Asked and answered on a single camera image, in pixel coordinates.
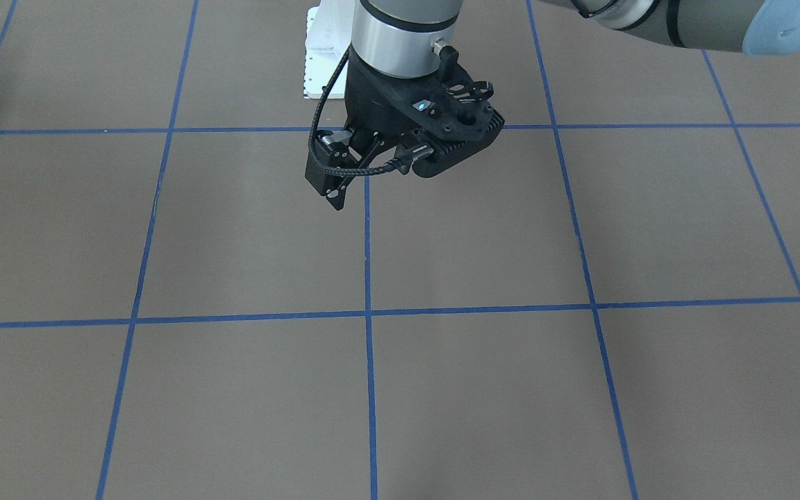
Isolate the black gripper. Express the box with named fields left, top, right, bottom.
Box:
left=305, top=47, right=458, bottom=211

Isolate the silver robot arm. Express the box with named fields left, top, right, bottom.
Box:
left=305, top=1, right=800, bottom=211

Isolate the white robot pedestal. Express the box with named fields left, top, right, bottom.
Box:
left=303, top=1, right=356, bottom=99

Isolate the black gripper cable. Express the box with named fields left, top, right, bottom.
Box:
left=308, top=49, right=415, bottom=177

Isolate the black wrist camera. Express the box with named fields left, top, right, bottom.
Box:
left=410, top=65, right=506, bottom=178

